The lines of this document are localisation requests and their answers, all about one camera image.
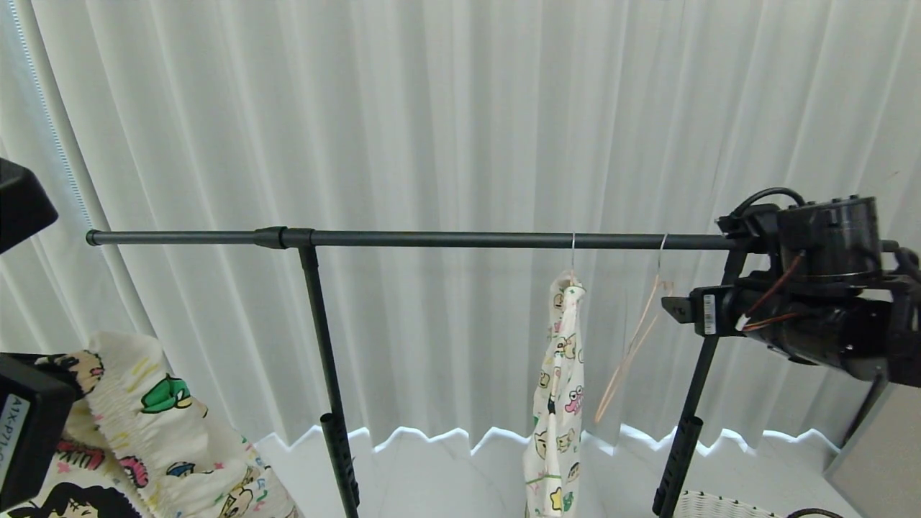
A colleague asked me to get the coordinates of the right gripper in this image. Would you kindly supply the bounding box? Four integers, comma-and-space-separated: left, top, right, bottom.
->
662, 284, 893, 371

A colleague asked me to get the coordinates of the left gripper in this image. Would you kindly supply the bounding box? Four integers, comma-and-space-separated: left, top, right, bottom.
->
0, 353, 80, 512

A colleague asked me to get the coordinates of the cream printed garment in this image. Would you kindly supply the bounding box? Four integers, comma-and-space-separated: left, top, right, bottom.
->
0, 331, 303, 518

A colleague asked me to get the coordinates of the cream printed shirt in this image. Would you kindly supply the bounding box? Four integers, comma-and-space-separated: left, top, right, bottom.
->
523, 272, 587, 518

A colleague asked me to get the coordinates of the white laundry basket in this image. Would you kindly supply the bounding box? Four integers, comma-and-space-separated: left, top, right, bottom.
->
673, 491, 846, 518

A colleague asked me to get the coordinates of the black clothes rack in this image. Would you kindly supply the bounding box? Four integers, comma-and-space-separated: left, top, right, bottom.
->
85, 227, 900, 518

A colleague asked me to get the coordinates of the white curtain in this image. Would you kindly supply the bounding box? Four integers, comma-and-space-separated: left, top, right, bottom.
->
0, 0, 921, 454

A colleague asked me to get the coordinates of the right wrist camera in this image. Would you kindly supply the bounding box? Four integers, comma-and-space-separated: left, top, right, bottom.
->
716, 204, 784, 254

